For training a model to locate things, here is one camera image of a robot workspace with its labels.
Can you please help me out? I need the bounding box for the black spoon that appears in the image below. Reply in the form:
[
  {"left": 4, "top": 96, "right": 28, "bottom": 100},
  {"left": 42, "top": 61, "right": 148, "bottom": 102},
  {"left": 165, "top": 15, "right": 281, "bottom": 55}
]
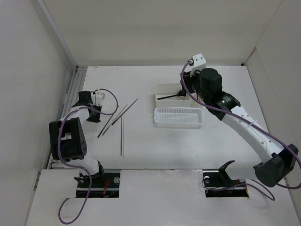
[{"left": 157, "top": 90, "right": 186, "bottom": 100}]

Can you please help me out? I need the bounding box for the black chopstick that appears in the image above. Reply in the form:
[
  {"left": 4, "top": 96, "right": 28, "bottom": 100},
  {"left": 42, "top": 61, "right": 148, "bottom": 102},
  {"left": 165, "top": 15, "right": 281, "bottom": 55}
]
[{"left": 97, "top": 98, "right": 138, "bottom": 138}]

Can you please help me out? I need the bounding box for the silver metal chopstick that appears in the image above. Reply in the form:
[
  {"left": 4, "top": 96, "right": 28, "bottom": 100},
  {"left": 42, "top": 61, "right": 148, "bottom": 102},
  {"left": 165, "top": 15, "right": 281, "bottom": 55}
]
[{"left": 120, "top": 117, "right": 124, "bottom": 158}]

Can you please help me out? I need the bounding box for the beige spoon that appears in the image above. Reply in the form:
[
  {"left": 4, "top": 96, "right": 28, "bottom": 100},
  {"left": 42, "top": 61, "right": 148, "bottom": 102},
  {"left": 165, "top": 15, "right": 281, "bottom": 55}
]
[{"left": 174, "top": 96, "right": 187, "bottom": 101}]

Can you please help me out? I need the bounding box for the grey chopstick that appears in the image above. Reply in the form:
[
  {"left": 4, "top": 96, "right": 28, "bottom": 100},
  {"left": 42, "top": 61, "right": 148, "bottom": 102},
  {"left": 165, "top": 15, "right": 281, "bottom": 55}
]
[{"left": 102, "top": 104, "right": 128, "bottom": 136}]

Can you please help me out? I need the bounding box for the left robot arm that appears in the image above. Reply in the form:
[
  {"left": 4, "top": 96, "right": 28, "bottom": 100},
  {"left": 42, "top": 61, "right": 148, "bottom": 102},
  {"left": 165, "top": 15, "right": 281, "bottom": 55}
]
[{"left": 49, "top": 91, "right": 105, "bottom": 187}]

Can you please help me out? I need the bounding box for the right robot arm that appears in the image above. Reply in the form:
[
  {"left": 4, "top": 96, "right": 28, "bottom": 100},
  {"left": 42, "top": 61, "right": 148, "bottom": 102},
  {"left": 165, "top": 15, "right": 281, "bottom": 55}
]
[{"left": 180, "top": 68, "right": 301, "bottom": 187}]

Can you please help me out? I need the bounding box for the white perforated box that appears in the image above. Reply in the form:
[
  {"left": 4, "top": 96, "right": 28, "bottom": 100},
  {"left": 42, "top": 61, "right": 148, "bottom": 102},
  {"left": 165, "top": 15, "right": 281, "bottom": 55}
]
[{"left": 155, "top": 83, "right": 192, "bottom": 108}]

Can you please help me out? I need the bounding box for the white mesh tray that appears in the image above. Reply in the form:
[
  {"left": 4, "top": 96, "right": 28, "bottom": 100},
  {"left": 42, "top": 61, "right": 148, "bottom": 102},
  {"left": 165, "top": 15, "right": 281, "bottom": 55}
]
[{"left": 154, "top": 107, "right": 204, "bottom": 129}]

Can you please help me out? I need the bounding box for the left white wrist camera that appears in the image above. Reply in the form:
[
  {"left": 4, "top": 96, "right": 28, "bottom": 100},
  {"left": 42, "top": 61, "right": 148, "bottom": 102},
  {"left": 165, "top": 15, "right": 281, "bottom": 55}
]
[{"left": 91, "top": 92, "right": 105, "bottom": 106}]

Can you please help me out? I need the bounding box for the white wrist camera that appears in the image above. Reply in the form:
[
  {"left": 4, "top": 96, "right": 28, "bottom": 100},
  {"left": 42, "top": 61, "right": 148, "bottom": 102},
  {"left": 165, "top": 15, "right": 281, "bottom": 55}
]
[
  {"left": 189, "top": 53, "right": 206, "bottom": 77},
  {"left": 91, "top": 92, "right": 105, "bottom": 106}
]

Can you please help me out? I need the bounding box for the aluminium rail frame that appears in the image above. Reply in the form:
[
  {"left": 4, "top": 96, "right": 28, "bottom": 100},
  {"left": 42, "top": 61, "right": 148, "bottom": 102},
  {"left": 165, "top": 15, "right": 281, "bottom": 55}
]
[{"left": 47, "top": 65, "right": 88, "bottom": 170}]

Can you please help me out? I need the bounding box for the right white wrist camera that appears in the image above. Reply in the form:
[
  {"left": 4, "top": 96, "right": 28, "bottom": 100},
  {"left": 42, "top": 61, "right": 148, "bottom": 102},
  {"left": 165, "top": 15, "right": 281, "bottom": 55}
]
[{"left": 189, "top": 53, "right": 206, "bottom": 77}]

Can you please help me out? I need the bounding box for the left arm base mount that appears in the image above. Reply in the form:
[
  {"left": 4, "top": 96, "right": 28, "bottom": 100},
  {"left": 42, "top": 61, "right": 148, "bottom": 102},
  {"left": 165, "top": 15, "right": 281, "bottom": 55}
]
[{"left": 74, "top": 169, "right": 121, "bottom": 198}]

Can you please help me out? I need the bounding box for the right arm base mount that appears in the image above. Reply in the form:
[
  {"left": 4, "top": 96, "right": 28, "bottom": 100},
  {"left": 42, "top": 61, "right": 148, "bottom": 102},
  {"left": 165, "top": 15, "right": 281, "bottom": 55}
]
[{"left": 201, "top": 160, "right": 249, "bottom": 198}]

